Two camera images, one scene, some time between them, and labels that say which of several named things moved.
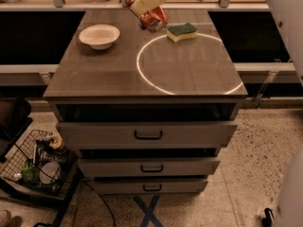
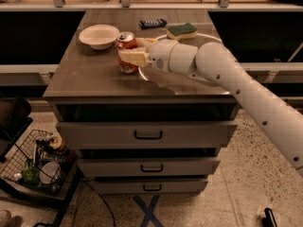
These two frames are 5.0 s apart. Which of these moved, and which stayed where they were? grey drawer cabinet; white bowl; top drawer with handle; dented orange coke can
Moved: dented orange coke can
Stayed: white bowl; top drawer with handle; grey drawer cabinet
